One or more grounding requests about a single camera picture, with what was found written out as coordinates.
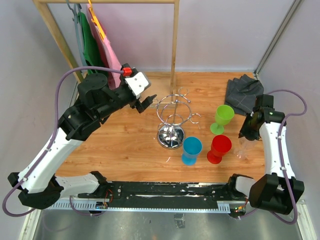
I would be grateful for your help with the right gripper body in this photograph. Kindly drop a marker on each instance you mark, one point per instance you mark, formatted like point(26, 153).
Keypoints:
point(248, 129)

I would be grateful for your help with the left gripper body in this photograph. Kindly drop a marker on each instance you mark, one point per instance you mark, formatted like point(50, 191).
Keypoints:
point(121, 97)

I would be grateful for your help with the clear wine glass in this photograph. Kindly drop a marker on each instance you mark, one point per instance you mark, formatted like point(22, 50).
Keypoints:
point(245, 145)

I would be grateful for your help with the green wine glass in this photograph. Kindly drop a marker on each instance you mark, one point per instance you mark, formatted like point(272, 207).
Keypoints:
point(223, 115)

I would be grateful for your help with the red wine glass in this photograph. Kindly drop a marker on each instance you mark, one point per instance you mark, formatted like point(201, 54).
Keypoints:
point(220, 146)

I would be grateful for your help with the blue wine glass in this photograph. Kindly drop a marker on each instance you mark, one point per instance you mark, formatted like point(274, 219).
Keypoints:
point(192, 147)

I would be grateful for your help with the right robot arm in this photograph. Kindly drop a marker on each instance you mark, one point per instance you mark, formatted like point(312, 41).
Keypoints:
point(278, 190)

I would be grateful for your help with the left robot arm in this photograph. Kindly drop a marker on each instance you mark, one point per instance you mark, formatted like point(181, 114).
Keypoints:
point(39, 187)

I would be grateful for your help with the chrome wine glass rack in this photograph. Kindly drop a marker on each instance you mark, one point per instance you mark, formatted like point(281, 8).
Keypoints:
point(173, 112)

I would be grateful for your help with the wooden clothes rack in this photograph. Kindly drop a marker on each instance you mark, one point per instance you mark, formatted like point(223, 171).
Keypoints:
point(164, 83)

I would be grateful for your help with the pink garment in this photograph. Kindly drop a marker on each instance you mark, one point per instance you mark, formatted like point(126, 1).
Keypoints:
point(107, 53)

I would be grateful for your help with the grey folded cloth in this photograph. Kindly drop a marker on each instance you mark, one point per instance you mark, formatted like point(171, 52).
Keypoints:
point(241, 94)

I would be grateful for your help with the green garment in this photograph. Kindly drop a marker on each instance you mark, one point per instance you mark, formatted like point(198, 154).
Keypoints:
point(89, 51)

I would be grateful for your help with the orange hanger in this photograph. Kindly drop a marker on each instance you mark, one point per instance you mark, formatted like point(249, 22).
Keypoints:
point(95, 21)

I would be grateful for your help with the grey-blue hanger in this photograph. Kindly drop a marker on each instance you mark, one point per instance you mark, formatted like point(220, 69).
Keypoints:
point(76, 10)

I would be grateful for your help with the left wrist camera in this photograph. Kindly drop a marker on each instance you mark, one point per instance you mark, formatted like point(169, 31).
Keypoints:
point(136, 80)

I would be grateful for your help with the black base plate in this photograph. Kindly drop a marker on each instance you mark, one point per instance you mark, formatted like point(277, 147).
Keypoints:
point(164, 195)

